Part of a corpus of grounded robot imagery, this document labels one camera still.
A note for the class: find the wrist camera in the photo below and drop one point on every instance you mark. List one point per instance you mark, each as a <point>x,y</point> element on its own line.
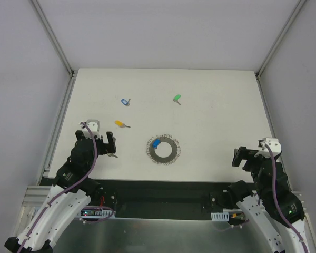
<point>91,129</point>
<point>272,143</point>

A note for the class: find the blue tag key on disc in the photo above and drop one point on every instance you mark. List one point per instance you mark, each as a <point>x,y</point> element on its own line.
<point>156,143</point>

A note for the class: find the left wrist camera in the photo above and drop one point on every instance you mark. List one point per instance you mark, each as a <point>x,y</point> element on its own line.
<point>91,129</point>

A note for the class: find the green tag key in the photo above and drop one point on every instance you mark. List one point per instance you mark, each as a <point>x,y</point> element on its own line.
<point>176,99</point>

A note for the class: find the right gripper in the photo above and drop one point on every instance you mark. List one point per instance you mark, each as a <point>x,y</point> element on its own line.
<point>252,157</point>

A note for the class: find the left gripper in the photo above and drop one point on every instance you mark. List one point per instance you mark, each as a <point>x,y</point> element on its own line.
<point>95,140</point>

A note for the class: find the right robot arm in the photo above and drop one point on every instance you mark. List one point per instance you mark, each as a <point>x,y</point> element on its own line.
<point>272,208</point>

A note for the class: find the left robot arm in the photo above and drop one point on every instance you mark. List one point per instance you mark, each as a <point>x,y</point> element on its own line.
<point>71,191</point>

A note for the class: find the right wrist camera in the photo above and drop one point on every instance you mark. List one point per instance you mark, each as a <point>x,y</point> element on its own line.
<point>272,143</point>

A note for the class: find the yellow tag key upper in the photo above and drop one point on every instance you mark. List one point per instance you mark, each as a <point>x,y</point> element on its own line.
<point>121,124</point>

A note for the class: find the metal disc with keyrings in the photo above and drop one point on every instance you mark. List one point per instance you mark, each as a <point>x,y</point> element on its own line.
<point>167,152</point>

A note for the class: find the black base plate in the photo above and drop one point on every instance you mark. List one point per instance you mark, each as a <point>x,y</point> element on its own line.
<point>167,199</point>

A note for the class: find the yellow tag key lower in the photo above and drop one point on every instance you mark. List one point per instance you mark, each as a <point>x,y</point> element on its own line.
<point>112,155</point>

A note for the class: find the right white cable duct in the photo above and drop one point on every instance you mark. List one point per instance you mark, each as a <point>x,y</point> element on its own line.
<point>220,216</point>

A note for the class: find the right aluminium frame rail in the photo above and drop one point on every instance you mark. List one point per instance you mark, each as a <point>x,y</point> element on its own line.
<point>282,86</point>

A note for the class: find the yellow tag key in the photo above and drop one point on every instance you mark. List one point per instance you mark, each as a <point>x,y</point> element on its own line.
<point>121,124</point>
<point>112,155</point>

